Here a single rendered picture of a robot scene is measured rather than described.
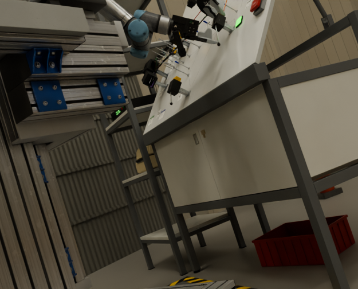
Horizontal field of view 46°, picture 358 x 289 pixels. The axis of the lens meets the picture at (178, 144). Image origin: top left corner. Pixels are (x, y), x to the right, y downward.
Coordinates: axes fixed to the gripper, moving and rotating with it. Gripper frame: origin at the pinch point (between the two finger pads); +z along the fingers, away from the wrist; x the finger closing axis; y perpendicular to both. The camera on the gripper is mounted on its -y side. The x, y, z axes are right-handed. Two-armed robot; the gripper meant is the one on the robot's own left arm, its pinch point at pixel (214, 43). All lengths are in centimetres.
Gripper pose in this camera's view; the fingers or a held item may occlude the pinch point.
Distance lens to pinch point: 184.4
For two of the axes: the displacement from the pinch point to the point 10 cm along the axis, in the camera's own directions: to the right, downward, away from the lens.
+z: 9.7, 2.4, 0.2
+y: 2.3, -9.3, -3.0
